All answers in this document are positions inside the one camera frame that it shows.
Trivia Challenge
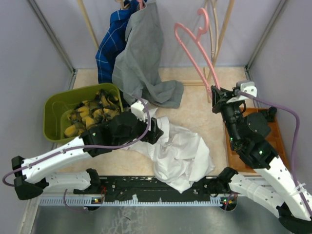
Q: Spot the light wooden hanger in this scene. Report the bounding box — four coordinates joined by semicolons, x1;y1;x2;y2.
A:
205;0;219;61

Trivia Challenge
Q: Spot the dark rolled cloth in tray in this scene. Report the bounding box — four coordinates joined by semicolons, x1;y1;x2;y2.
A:
266;107;277;122

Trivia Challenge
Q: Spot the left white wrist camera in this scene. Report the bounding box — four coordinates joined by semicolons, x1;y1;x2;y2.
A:
130;100;147;122

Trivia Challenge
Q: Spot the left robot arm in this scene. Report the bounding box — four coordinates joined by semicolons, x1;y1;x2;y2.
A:
11;112;163;200

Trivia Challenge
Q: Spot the pink plastic hanger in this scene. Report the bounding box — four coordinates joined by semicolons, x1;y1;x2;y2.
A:
174;7;221;93

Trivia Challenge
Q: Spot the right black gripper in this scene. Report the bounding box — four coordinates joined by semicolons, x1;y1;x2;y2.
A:
210;84;243;142

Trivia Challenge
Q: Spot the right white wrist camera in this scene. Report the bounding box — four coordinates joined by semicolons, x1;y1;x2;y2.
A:
227;80;257;103

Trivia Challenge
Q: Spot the white shirt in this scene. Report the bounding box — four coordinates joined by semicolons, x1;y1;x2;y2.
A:
124;116;215;193

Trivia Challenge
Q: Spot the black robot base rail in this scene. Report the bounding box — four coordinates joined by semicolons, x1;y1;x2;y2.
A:
39;174;269;212

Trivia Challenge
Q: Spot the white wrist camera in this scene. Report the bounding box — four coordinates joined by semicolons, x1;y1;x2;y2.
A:
130;100;147;122
227;80;257;103

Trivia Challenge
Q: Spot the olive green plastic basket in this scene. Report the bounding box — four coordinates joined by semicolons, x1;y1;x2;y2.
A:
43;83;120;144

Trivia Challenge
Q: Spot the yellow plaid flannel shirt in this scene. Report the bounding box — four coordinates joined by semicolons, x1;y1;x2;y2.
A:
63;89;121;138

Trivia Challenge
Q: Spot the wooden clothes rack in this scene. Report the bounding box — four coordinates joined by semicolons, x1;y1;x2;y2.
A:
78;0;234;101

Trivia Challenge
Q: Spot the blue plaid hanging shirt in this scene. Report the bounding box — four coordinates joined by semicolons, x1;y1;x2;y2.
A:
95;0;138;83

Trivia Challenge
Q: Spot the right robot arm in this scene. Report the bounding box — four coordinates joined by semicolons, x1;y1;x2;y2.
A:
211;82;312;234

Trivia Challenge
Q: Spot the grey shirt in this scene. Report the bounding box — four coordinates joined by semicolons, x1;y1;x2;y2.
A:
112;0;184;109

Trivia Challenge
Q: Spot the wooden compartment tray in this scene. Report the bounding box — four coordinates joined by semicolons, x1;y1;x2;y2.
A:
224;108;291;175

